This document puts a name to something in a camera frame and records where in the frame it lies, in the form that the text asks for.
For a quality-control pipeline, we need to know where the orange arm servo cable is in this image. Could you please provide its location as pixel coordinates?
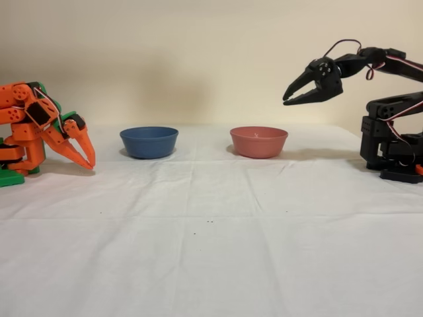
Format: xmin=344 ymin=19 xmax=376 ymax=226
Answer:
xmin=31 ymin=84 xmax=64 ymax=133

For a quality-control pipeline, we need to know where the red bowl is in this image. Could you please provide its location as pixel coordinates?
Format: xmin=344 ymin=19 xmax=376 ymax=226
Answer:
xmin=229 ymin=125 xmax=289 ymax=159

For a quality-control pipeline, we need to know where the white cloth table cover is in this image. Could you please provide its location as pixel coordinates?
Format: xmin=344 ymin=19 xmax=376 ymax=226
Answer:
xmin=0 ymin=123 xmax=423 ymax=317

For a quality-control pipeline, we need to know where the blue bowl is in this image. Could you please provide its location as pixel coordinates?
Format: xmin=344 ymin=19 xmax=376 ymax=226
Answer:
xmin=119 ymin=126 xmax=180 ymax=160

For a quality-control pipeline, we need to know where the black arm gripper servo cable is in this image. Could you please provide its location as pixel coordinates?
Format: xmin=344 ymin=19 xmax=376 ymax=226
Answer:
xmin=323 ymin=39 xmax=387 ymax=82

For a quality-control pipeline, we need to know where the black arm base servo cable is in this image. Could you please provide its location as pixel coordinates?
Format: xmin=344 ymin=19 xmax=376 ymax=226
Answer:
xmin=376 ymin=102 xmax=423 ymax=168

